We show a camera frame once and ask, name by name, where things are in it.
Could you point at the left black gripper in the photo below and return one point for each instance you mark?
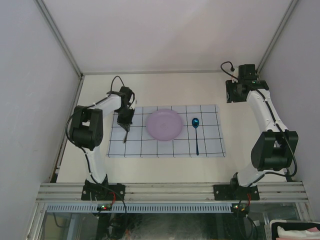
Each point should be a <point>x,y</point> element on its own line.
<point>125,123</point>

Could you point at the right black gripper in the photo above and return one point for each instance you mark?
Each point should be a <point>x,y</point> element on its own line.
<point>230,97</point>

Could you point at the silver table knife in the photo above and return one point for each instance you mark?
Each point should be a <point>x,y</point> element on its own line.
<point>125,137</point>

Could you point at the blue checkered cloth placemat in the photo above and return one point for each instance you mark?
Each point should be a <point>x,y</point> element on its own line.
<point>182,131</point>

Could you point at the purple plastic plate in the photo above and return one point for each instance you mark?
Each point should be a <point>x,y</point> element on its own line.
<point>164,125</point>

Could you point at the blue metallic spoon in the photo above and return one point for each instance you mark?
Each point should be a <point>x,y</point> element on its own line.
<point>195,123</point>

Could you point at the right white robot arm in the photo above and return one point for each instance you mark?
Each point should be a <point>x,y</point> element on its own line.
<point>274,150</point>

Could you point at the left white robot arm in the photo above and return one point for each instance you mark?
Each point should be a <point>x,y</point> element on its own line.
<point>85,129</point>

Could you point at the grey bin with cloths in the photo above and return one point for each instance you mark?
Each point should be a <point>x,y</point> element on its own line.
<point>292,230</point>

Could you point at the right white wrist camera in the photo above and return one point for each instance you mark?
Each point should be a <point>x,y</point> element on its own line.
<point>235,74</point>

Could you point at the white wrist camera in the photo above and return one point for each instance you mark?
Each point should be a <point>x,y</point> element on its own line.
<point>235,74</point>
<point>133,105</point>

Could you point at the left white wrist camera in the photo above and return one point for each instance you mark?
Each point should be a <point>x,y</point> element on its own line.
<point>133,105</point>

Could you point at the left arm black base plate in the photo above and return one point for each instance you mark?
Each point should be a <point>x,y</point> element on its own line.
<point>91,191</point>

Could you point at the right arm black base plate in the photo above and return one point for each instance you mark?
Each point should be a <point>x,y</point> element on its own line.
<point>226,192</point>

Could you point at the blue slotted cable duct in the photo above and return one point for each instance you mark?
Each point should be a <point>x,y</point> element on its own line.
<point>139,208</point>

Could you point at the aluminium front frame rail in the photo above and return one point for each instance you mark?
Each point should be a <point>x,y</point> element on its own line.
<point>265,192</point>

